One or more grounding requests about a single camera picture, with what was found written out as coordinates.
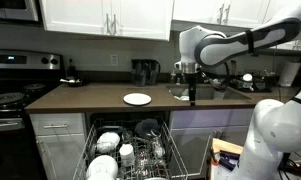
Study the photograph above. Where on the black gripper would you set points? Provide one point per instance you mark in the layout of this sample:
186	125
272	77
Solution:
192	88

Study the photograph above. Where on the white plate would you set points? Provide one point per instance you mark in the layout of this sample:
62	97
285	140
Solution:
103	167
137	99

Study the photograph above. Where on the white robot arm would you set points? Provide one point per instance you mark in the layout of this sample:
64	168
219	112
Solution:
275	127

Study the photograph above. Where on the white plate on counter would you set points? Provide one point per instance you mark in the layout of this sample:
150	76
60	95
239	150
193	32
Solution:
137	99

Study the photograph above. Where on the white bowl in rack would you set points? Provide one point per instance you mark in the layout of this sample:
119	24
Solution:
107	141

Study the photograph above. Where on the kitchen sink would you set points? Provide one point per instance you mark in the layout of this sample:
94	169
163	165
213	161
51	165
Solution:
204	92

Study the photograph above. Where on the white upper cabinets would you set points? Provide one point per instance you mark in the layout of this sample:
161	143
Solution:
151	19

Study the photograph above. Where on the wooden board with tools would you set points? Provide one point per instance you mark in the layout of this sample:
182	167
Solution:
223	160

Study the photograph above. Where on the white mug with text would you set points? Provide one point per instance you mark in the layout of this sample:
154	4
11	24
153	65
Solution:
126	152

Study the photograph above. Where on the white drawer cabinet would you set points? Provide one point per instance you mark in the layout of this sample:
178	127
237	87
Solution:
60	140

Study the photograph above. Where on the stainless steel stove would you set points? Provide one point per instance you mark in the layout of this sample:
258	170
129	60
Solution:
25	76

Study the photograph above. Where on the microwave oven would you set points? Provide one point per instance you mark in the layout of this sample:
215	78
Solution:
19	10

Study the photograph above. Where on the wall power outlet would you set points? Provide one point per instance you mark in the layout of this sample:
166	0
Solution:
114	60

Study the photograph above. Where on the wire dishwasher rack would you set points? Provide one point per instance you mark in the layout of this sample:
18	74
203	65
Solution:
136	150

